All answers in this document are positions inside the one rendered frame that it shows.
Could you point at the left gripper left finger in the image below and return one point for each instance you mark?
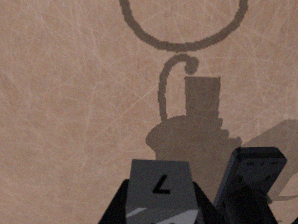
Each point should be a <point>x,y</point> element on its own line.
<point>115,213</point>

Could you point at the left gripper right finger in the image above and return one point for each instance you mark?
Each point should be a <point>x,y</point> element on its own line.
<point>207,213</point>

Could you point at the white block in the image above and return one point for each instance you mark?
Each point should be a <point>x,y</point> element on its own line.
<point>160,192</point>

